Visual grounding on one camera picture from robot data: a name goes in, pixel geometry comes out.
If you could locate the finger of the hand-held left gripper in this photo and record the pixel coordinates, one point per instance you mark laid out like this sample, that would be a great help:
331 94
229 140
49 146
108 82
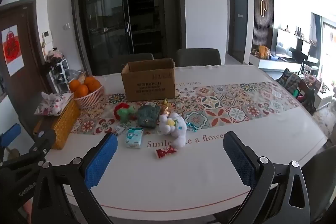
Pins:
43 141
10 134

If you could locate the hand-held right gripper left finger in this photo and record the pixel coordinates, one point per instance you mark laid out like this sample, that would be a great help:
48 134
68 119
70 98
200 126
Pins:
101 158

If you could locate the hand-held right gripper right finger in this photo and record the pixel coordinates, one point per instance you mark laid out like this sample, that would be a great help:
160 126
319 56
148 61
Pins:
240 161

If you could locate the small grey wrapper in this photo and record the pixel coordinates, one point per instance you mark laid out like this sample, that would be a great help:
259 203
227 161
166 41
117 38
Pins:
121 128

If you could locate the blue and white tissue packet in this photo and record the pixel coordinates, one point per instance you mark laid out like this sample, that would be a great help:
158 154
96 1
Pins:
134 138

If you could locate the red and green plush toy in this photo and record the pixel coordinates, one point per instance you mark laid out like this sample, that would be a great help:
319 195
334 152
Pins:
123 112

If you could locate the teal ribbon trinket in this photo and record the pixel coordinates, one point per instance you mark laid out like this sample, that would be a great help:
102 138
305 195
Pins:
191 127

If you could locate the red candy packet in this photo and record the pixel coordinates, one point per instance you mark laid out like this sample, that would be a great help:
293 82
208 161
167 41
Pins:
164 152

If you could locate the grey-green plush toy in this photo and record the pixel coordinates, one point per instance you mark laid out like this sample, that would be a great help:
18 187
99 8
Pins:
148 115

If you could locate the white plush toy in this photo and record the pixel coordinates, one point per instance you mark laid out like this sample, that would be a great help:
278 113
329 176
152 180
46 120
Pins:
176 127

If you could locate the brown cardboard box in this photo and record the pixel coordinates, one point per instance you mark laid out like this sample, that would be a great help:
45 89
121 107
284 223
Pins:
148 82

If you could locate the woven straw placemat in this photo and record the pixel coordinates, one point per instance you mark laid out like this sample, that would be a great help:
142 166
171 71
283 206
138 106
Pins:
64 121

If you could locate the floral tissue cover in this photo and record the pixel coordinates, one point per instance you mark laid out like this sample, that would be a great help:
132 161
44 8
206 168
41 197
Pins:
52 104

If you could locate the patterned tablecloth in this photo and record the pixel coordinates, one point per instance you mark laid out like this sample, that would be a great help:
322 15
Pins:
223 106

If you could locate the white ribbed fruit basket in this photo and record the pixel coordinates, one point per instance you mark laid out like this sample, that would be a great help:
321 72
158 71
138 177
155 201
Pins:
90 99

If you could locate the orange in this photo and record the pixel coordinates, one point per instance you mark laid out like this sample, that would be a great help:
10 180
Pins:
92 83
74 85
80 91

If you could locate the white shelf rack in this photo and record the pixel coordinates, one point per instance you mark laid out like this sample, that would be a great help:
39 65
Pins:
60 74

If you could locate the brown wooden door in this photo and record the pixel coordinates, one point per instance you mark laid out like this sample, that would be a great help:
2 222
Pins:
29 56

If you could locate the red and white door poster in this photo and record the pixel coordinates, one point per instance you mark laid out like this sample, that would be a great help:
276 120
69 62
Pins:
11 50

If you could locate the plush doll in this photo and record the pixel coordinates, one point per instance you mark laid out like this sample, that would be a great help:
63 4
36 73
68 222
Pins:
55 56

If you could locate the patterned cushion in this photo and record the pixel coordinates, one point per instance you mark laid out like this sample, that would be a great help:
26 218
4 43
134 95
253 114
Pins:
287 81

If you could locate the white television cabinet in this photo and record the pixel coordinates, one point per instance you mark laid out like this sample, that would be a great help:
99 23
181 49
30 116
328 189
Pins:
273 64

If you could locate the grey dining chair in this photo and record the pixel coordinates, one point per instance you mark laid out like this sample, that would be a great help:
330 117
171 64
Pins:
198 57
131 60

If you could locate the yellow paper bag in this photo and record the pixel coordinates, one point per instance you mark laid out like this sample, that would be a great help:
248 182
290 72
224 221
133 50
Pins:
263 52

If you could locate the television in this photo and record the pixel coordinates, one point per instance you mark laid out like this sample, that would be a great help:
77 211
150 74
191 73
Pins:
284 43

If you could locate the dark interior door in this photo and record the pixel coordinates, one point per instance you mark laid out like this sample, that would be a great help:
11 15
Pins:
237 24

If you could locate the dark glass sliding door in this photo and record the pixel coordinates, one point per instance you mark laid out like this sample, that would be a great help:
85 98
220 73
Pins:
118 16

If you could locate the window curtain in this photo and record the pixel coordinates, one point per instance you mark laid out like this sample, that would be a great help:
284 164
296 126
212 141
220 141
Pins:
316 27

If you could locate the white wall intercom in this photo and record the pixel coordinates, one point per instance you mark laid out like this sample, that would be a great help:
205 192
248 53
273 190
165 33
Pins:
47 37

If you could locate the dark slatted wall panel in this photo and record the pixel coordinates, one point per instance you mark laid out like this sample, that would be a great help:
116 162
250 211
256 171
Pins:
262 29

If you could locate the looped wall lamp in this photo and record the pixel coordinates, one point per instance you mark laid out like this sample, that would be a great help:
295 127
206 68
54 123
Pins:
263 5

